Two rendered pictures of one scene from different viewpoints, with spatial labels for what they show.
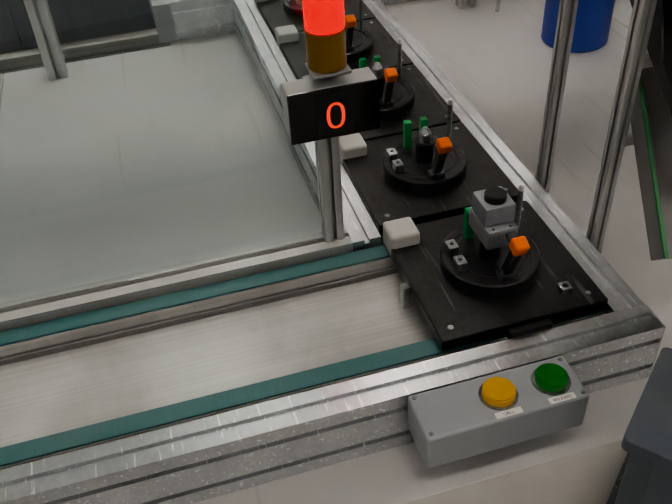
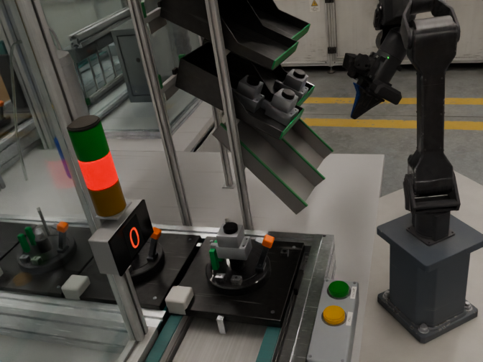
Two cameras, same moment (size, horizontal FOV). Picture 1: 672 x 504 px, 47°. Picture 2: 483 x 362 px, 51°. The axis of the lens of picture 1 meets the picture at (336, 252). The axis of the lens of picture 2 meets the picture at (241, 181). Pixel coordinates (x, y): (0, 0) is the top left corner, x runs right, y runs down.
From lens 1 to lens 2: 55 cm
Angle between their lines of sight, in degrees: 45
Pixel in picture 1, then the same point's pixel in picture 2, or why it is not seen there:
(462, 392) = (321, 331)
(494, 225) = (240, 244)
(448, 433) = (346, 352)
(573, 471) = (374, 327)
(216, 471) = not seen: outside the picture
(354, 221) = not seen: hidden behind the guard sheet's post
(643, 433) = (426, 258)
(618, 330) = (324, 251)
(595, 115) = (151, 192)
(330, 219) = (139, 322)
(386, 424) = not seen: outside the picture
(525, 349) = (308, 291)
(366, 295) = (194, 348)
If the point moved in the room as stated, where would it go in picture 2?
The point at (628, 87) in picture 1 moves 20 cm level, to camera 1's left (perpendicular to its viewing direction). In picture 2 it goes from (236, 138) to (185, 182)
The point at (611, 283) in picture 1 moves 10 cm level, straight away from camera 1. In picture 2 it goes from (291, 238) to (267, 220)
